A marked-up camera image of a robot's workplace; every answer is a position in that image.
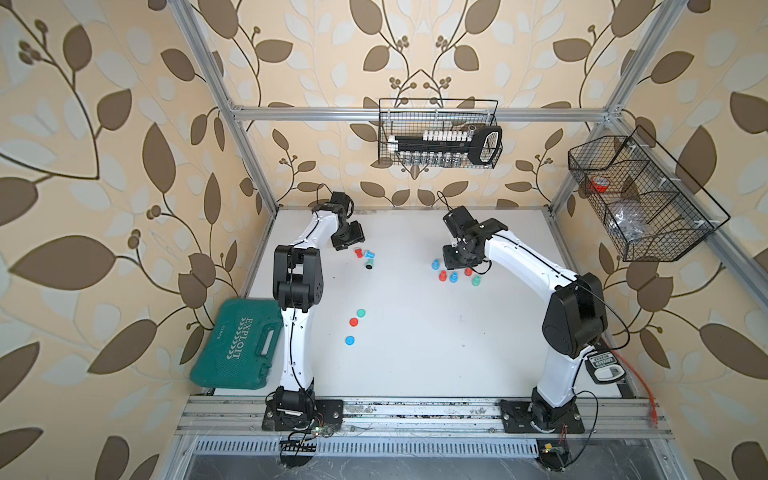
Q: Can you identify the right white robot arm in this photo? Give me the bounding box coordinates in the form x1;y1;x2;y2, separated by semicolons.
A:
442;206;608;415

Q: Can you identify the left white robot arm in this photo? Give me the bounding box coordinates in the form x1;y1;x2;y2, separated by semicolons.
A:
272;192;365;395

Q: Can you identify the green plastic tool case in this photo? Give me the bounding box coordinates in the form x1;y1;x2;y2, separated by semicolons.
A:
190;299;283;390

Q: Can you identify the clear plastic bag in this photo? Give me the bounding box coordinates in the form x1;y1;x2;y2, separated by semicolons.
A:
606;199;655;245

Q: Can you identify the small circuit board right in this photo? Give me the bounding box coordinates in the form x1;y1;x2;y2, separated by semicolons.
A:
536;440;571;472

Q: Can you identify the small circuit board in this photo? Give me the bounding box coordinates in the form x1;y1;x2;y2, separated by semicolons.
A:
278;427;335;469
536;440;571;472

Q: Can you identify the small circuit board left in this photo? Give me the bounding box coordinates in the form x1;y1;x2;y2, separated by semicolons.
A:
278;427;335;469

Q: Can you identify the socket rail tool black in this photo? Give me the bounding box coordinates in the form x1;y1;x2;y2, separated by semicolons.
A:
383;125;503;169

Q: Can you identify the black wire basket back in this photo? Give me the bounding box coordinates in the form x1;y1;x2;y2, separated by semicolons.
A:
377;97;503;169

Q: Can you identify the black wire basket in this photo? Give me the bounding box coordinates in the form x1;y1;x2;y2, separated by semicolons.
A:
377;97;503;169
568;125;731;262

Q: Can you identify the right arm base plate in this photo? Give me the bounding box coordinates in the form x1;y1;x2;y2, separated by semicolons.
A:
498;399;586;435

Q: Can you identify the black wire basket right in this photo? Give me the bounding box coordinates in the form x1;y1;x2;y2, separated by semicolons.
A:
568;125;731;262

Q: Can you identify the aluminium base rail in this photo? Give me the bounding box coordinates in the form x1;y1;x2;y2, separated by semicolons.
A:
175;394;674;441

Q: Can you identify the orange cable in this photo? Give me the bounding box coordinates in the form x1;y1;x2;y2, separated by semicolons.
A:
611;353;660;428

